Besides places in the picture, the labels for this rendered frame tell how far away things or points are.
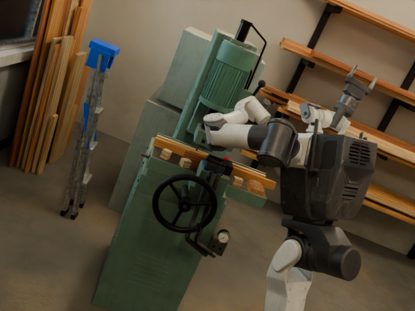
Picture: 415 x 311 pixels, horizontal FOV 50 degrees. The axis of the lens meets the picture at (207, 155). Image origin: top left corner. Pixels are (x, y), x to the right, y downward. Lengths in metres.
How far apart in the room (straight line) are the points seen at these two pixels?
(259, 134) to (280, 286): 0.57
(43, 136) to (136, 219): 1.44
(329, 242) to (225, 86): 0.89
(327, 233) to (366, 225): 3.57
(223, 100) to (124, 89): 2.62
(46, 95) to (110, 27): 1.46
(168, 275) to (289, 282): 0.85
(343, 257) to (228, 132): 0.58
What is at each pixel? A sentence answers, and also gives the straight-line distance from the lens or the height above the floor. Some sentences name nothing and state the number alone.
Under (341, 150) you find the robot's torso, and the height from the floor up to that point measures 1.37.
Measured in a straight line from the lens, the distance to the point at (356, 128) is 4.25.
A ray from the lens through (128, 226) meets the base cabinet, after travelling 2.27.
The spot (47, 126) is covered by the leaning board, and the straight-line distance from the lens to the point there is 3.47.
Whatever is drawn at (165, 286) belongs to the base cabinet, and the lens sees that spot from 2.44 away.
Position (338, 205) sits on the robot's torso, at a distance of 1.61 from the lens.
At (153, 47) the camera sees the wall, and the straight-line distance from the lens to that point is 4.52.
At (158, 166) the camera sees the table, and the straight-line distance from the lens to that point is 2.11.
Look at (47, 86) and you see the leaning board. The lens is 3.32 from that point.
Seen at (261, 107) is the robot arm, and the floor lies 1.33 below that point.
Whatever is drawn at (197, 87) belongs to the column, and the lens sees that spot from 2.35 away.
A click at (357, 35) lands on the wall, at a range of 4.60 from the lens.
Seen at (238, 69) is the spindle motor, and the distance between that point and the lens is 2.08.
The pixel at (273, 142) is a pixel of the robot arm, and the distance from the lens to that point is 1.52.
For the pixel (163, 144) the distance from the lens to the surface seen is 2.24.
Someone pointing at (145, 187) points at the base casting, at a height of 0.74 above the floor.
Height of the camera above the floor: 1.65
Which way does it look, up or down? 18 degrees down
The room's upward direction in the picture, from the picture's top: 24 degrees clockwise
